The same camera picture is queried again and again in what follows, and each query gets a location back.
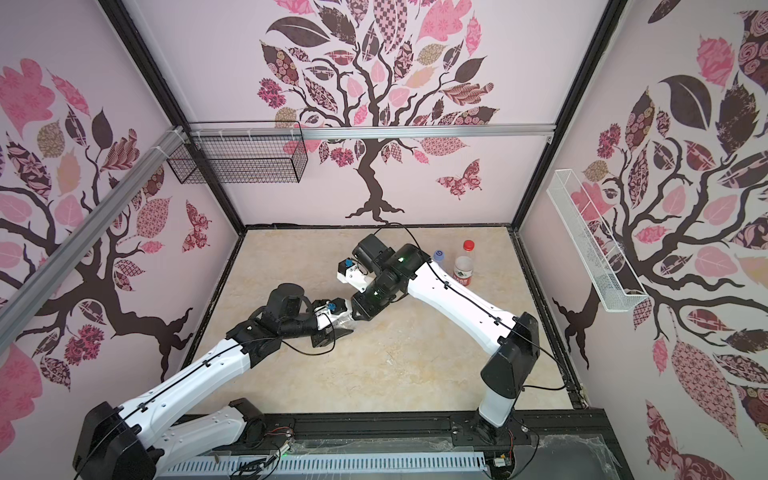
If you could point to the aluminium rail wall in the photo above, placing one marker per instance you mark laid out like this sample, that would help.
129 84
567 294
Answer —
31 296
381 132

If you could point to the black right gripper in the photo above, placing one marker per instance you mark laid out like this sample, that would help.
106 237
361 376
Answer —
366 297

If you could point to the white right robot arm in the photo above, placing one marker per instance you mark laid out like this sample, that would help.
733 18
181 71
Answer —
382 276

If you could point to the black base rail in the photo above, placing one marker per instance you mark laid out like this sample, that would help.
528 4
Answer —
533 444

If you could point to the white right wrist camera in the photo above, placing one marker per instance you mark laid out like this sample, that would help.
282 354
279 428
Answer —
349 272

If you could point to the aluminium rail left wall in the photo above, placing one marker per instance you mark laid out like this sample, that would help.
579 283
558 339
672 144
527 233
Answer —
31 296

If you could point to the black wire basket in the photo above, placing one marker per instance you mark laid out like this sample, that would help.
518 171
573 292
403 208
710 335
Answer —
270 153

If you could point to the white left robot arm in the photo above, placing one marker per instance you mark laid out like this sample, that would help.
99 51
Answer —
144 437

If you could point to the white wire shelf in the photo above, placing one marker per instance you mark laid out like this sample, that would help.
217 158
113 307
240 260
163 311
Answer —
581 207

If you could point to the white slotted cable duct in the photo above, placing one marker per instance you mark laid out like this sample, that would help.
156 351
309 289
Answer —
334 466

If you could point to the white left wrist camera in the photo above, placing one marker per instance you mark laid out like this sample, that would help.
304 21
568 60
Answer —
329 310

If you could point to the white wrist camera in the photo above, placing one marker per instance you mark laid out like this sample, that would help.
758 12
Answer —
329 310
349 272

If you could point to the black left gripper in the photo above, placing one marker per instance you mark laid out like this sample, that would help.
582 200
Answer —
323 338

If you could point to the aluminium rail back wall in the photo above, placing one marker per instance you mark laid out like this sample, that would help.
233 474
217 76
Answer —
381 132

